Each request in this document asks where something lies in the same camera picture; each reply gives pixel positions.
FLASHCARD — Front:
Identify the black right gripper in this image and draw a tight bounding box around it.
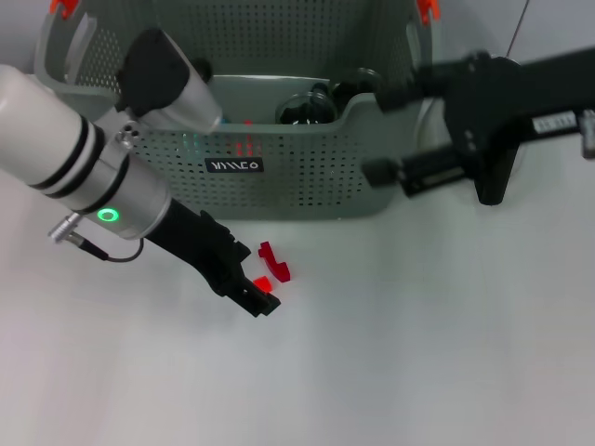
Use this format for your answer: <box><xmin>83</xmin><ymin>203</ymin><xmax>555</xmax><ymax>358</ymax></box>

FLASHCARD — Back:
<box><xmin>362</xmin><ymin>43</ymin><xmax>595</xmax><ymax>200</ymax></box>

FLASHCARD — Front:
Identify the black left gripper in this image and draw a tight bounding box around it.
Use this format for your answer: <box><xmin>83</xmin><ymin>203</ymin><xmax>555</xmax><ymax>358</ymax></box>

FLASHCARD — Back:
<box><xmin>145</xmin><ymin>199</ymin><xmax>284</xmax><ymax>321</ymax></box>

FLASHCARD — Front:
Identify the dark red toy block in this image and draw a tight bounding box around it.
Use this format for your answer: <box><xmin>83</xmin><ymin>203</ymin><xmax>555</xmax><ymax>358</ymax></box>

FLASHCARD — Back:
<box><xmin>258</xmin><ymin>240</ymin><xmax>292</xmax><ymax>284</ymax></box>

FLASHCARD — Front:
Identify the grey perforated storage basket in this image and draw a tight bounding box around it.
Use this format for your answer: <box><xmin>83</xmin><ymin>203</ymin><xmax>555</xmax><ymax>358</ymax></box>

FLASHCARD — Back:
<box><xmin>34</xmin><ymin>0</ymin><xmax>443</xmax><ymax>222</ymax></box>

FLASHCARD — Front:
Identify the black teapot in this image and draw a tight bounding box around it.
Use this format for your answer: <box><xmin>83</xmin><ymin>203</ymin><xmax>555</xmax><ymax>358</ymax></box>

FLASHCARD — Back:
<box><xmin>192</xmin><ymin>57</ymin><xmax>214</xmax><ymax>88</ymax></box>

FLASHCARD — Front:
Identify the thin dark background cable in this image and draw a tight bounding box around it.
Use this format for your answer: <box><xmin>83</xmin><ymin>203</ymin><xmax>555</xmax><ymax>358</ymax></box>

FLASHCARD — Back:
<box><xmin>506</xmin><ymin>0</ymin><xmax>531</xmax><ymax>56</ymax></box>

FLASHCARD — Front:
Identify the left arm grey cable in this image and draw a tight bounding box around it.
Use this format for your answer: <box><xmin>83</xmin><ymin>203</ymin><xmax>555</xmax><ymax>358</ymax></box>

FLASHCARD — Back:
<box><xmin>47</xmin><ymin>211</ymin><xmax>146</xmax><ymax>265</ymax></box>

